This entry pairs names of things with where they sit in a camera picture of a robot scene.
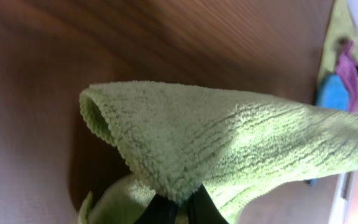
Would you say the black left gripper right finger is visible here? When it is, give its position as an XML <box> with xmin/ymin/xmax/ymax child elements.
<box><xmin>187</xmin><ymin>185</ymin><xmax>228</xmax><ymax>224</ymax></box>

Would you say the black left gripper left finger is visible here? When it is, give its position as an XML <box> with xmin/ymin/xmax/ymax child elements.
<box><xmin>134</xmin><ymin>194</ymin><xmax>178</xmax><ymax>224</ymax></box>

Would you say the light green cloth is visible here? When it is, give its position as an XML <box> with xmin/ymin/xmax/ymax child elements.
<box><xmin>78</xmin><ymin>82</ymin><xmax>358</xmax><ymax>223</ymax></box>

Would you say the blue cloth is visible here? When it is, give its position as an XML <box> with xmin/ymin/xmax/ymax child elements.
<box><xmin>315</xmin><ymin>74</ymin><xmax>349</xmax><ymax>111</ymax></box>

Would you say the purple cloth with tag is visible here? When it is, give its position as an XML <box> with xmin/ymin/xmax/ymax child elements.
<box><xmin>335</xmin><ymin>40</ymin><xmax>358</xmax><ymax>113</ymax></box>

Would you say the large green cloth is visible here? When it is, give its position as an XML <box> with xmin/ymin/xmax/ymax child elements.
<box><xmin>317</xmin><ymin>0</ymin><xmax>358</xmax><ymax>85</ymax></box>

